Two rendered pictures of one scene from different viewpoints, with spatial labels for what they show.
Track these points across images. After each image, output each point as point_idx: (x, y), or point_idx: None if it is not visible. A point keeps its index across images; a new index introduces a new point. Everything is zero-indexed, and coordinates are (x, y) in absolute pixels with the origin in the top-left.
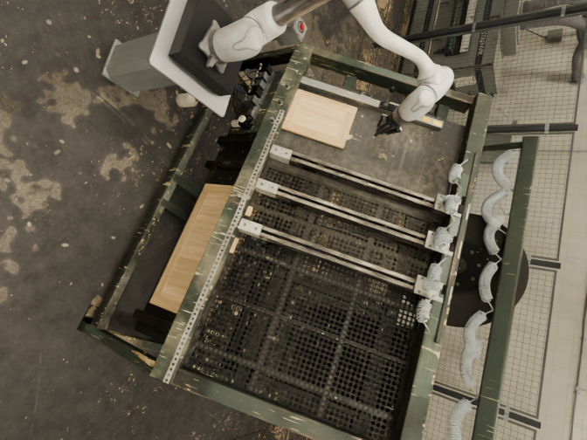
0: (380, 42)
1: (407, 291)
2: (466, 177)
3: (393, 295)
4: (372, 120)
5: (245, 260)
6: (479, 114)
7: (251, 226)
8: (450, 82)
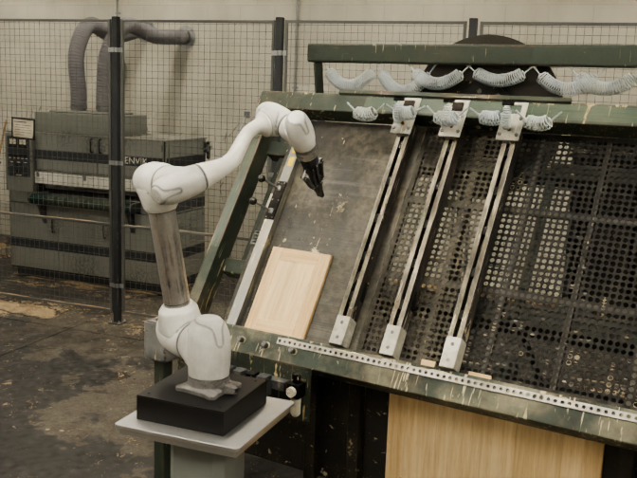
0: (238, 160)
1: (518, 153)
2: (368, 105)
3: (526, 168)
4: (291, 226)
5: (500, 358)
6: (286, 101)
7: (449, 350)
8: (275, 103)
